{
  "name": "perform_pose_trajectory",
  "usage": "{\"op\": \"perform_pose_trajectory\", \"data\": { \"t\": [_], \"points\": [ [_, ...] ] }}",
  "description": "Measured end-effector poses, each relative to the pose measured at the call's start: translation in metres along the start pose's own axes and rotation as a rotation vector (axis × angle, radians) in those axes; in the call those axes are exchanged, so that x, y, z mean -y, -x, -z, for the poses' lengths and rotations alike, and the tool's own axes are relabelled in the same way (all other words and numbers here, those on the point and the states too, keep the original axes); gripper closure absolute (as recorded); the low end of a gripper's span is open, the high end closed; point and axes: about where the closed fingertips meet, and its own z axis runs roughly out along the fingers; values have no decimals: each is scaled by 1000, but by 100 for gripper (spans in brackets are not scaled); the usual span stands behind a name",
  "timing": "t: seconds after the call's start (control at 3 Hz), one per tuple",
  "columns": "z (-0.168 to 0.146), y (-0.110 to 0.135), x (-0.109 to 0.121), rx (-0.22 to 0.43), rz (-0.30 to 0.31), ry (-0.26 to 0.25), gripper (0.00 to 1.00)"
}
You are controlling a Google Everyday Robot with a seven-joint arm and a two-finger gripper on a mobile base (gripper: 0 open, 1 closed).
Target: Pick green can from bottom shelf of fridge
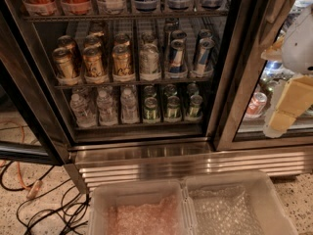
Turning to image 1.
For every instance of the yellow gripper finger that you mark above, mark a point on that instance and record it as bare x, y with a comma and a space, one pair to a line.
274, 52
289, 101

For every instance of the green can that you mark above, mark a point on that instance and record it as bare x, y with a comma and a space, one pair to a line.
173, 110
151, 112
194, 108

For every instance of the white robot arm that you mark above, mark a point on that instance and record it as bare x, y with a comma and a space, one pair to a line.
297, 50

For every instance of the red can behind glass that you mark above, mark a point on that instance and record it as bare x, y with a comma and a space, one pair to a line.
256, 105

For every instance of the closed glass fridge door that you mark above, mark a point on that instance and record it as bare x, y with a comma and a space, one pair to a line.
251, 27

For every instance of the blue silver can left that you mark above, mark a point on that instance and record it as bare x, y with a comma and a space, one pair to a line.
175, 60

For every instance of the silver white can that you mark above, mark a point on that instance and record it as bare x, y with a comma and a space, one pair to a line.
149, 62

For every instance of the steel fridge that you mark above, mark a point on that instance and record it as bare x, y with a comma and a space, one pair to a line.
138, 151

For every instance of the gold can front right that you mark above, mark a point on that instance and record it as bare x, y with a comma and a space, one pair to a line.
122, 63

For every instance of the gold can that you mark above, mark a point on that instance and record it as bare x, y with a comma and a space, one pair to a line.
67, 70
95, 71
122, 63

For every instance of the gold can front middle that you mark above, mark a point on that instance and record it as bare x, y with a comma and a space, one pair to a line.
95, 71

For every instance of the gold can front left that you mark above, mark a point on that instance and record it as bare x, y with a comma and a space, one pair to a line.
67, 70

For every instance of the open fridge door left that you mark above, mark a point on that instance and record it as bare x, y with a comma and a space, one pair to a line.
23, 137

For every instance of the right clear plastic bin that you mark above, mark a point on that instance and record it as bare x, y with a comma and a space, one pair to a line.
238, 203

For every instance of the clear plastic bin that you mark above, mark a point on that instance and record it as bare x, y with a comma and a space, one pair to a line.
238, 203
157, 207

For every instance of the right water bottle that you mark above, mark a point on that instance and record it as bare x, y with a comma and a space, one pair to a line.
129, 106

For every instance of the water bottle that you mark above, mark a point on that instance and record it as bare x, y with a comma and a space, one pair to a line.
106, 108
84, 115
129, 106

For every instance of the left clear plastic bin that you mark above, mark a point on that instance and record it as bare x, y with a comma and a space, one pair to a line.
157, 207

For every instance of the middle water bottle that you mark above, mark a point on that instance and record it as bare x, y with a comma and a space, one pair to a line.
106, 108

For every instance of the left water bottle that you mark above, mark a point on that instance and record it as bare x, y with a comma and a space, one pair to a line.
84, 115

